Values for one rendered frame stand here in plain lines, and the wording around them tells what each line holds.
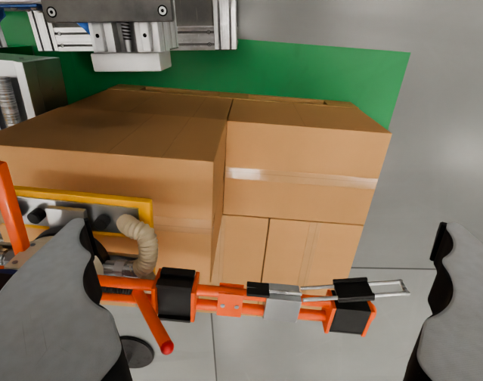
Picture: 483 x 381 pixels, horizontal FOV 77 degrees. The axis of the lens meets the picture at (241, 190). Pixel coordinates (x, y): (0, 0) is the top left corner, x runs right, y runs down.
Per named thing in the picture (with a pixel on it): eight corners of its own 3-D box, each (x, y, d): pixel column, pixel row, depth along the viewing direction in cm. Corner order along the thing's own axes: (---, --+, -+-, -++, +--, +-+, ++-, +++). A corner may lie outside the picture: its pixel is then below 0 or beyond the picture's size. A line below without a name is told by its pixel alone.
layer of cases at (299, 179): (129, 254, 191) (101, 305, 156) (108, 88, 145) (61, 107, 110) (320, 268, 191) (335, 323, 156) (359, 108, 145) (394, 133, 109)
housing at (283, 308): (261, 304, 66) (262, 321, 62) (265, 280, 63) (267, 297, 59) (293, 307, 67) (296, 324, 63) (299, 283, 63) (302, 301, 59)
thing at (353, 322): (319, 314, 67) (324, 333, 62) (326, 289, 63) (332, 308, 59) (357, 317, 67) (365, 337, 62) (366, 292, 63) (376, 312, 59)
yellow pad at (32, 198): (8, 221, 71) (-8, 233, 67) (-4, 182, 66) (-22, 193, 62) (154, 235, 71) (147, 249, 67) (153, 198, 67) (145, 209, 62)
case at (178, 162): (79, 202, 128) (13, 268, 93) (60, 106, 109) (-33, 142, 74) (222, 214, 128) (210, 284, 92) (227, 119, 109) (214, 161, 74)
